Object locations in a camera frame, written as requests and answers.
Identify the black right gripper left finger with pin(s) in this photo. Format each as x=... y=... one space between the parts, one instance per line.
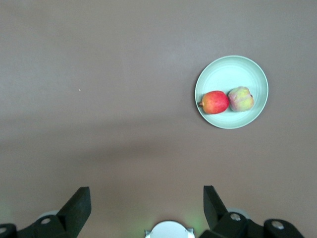
x=74 y=210

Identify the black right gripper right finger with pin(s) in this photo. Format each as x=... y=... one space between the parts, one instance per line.
x=214 y=208

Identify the red apple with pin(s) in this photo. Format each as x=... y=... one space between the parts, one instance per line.
x=215 y=102

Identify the yellow-green pink peach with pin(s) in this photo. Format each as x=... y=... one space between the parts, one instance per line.
x=240 y=99

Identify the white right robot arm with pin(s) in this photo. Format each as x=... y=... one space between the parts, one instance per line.
x=169 y=230

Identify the brown table cloth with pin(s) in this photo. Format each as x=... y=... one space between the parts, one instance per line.
x=99 y=86

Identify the pale green round plate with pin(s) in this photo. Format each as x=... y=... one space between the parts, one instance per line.
x=232 y=72

